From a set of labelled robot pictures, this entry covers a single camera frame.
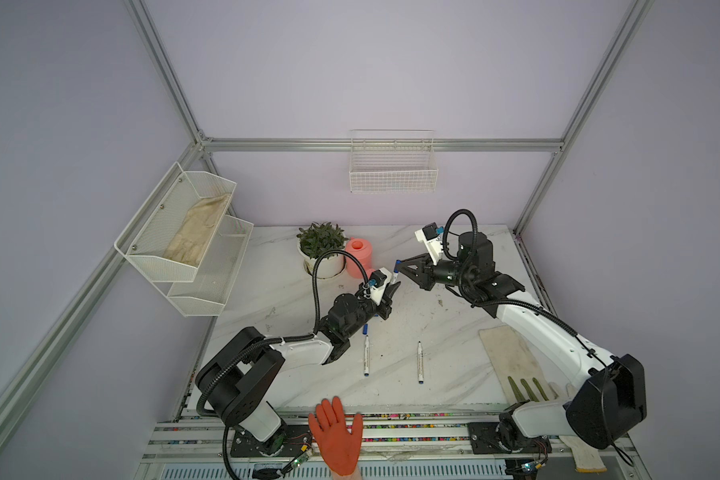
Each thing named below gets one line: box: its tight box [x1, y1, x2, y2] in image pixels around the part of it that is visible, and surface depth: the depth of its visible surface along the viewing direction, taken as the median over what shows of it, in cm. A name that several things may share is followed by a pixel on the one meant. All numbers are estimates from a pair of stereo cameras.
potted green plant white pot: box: [296, 222, 349, 279], surface depth 96 cm
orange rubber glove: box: [308, 396, 363, 476], surface depth 76 cm
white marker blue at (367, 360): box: [364, 335, 371, 377], surface depth 90 cm
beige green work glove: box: [478, 325, 559, 406], surface depth 86 cm
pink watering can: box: [346, 237, 375, 280], surface depth 102 cm
